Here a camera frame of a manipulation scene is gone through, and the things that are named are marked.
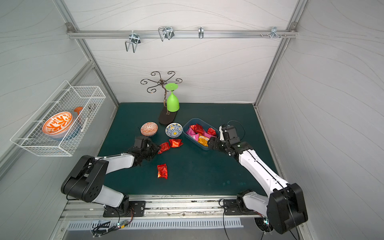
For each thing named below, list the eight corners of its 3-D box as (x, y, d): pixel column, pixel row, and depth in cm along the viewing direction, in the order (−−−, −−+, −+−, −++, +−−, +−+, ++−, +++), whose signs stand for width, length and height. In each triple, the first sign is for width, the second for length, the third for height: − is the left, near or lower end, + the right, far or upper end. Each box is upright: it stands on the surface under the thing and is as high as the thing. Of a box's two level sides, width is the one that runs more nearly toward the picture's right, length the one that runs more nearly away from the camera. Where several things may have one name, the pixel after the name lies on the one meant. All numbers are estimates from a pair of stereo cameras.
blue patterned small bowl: (165, 138, 102) (164, 134, 98) (167, 125, 109) (166, 122, 105) (182, 138, 102) (181, 134, 98) (183, 125, 109) (182, 122, 105)
